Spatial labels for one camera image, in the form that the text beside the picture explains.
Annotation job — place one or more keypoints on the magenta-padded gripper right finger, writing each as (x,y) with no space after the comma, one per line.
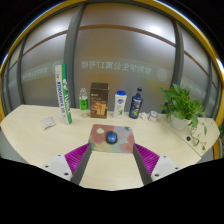
(148,160)

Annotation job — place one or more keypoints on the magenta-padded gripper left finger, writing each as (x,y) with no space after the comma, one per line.
(76,160)

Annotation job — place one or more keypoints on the blue computer mouse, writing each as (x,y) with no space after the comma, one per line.
(111,137)

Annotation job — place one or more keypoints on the floral pastel mouse pad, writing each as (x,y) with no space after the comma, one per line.
(125,141)

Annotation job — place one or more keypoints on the small white jar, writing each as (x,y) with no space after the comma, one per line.
(153,116)

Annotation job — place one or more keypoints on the crumpled white tissue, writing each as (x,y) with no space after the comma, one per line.
(143,116)

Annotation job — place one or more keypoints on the patterned tissue packet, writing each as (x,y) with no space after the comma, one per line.
(48,123)

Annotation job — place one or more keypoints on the dark blue shampoo bottle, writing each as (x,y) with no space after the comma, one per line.
(135,106)

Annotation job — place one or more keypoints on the clear bottle green label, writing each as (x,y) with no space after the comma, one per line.
(83,103)

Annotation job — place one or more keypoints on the white bottle blue cap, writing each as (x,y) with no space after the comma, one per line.
(119,106)

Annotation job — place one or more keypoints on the brown carton box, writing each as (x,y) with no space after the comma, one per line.
(99,101)

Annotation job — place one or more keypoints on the green potted plant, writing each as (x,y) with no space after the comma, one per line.
(181,106)

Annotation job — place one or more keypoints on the white green shuttlecock tube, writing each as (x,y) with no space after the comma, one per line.
(63,95)

